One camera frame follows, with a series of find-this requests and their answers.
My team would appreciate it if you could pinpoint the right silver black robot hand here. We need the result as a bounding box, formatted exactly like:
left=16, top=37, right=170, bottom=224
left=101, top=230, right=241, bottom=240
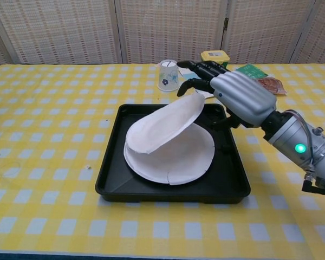
left=176, top=60, right=277, bottom=129

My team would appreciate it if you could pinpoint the cracked white paper plate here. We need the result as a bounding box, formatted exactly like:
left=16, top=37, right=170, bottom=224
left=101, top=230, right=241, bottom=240
left=123, top=119, right=216, bottom=186

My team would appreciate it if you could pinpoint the black square plastic tray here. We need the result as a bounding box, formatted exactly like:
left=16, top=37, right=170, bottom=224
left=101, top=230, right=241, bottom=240
left=95, top=102, right=251, bottom=204

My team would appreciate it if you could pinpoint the green foil sachet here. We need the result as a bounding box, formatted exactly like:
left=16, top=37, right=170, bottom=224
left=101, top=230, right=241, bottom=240
left=235, top=63, right=269, bottom=79

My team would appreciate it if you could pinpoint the brown sauce pouch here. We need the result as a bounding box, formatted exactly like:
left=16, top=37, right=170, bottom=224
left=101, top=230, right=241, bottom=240
left=256, top=76, right=288, bottom=96

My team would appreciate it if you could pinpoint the green tub yellow lid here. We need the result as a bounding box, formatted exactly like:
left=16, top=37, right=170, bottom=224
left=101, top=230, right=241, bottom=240
left=200, top=50, right=230, bottom=68

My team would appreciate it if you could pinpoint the flat blue white carton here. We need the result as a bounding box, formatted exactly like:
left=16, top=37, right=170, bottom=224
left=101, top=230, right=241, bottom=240
left=178, top=66, right=215, bottom=100

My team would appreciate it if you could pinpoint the floral paper cup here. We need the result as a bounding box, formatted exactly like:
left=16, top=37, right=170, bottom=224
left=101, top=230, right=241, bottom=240
left=157, top=59, right=179, bottom=93

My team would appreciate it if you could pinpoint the woven folding screen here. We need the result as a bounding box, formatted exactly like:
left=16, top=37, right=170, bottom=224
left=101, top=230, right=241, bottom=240
left=0, top=0, right=325, bottom=72

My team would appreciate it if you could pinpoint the yellow checkered tablecloth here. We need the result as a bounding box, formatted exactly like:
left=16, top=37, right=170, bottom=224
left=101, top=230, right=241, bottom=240
left=0, top=63, right=325, bottom=257

